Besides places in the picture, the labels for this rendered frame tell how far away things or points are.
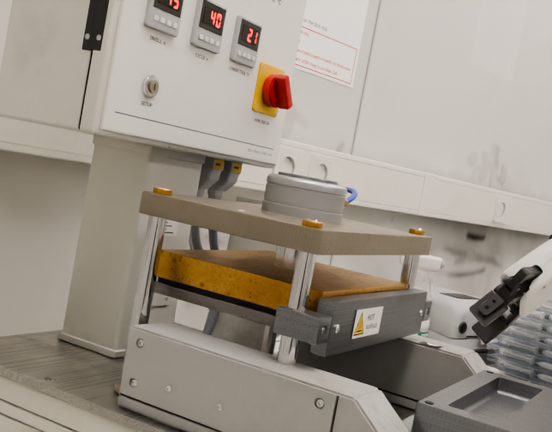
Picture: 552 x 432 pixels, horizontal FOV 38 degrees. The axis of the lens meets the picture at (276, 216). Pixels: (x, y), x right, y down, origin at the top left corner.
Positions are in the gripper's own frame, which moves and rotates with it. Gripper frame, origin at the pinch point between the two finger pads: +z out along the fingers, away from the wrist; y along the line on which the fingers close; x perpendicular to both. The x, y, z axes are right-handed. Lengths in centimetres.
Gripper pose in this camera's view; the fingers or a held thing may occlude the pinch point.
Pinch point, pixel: (483, 323)
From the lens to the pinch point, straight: 114.4
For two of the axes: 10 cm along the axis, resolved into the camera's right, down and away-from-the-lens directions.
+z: -8.0, 6.0, -0.4
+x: 5.5, 7.0, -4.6
